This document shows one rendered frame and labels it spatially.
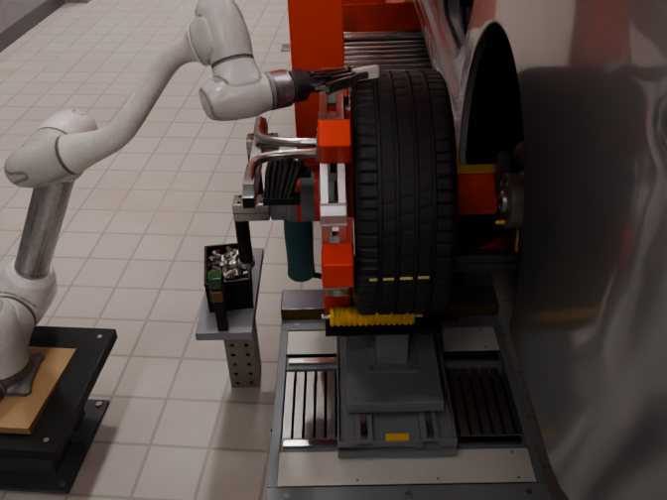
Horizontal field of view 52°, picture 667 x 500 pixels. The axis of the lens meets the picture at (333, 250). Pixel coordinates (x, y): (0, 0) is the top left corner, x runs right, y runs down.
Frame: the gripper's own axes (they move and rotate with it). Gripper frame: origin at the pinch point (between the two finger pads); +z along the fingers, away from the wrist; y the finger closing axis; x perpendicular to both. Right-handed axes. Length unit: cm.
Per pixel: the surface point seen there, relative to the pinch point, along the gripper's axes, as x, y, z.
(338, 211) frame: -24.3, 20.6, -17.8
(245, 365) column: -108, -30, -33
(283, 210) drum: -35.3, -4.5, -22.7
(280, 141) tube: -18.6, -11.8, -19.5
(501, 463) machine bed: -114, 41, 25
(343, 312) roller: -66, 6, -11
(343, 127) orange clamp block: -5.5, 16.2, -13.9
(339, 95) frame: -7.2, -6.8, -4.0
